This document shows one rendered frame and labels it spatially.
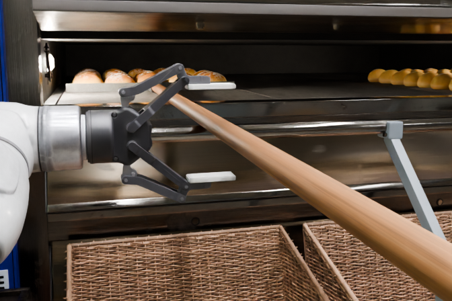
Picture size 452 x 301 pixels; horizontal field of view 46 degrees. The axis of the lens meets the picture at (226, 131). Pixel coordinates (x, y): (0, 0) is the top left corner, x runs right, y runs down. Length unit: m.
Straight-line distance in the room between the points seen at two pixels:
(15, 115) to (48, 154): 0.06
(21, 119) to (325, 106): 0.92
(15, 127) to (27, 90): 0.61
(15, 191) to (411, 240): 0.42
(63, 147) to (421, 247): 0.51
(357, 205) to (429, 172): 1.24
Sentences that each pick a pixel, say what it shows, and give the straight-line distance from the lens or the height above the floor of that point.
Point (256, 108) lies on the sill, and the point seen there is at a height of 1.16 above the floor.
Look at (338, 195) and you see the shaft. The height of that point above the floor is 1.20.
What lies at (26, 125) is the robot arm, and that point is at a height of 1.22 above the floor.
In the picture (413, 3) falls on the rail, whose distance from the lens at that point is 1.41.
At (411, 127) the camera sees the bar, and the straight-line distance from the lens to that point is 1.15.
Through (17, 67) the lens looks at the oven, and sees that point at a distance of 1.33.
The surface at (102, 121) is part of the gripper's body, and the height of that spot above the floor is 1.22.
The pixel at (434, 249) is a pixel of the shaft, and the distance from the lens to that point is 0.33.
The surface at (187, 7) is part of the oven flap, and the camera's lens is 1.20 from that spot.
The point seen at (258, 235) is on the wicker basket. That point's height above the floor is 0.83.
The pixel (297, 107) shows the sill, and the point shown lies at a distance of 1.43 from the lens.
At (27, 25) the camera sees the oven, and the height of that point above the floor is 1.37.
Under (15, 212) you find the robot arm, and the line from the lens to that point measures 0.61.
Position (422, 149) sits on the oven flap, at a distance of 1.64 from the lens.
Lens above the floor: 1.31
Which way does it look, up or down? 9 degrees down
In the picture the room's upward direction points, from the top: straight up
